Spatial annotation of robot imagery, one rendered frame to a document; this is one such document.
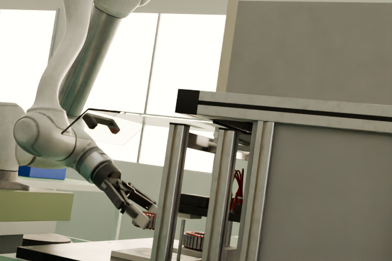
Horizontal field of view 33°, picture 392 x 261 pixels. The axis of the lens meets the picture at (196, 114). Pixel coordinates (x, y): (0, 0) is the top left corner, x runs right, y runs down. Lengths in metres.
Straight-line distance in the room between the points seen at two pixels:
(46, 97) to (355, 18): 0.85
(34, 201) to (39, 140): 0.50
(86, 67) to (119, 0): 0.25
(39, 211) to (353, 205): 1.29
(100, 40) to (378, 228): 1.28
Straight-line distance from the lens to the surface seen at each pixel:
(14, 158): 2.15
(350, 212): 1.10
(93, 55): 2.14
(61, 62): 1.82
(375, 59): 1.22
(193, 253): 1.59
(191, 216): 1.38
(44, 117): 1.69
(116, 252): 1.41
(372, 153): 1.10
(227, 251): 1.34
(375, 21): 1.24
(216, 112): 1.17
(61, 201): 2.26
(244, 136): 1.35
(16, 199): 2.07
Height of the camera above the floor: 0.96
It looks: 5 degrees up
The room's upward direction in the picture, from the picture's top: 8 degrees clockwise
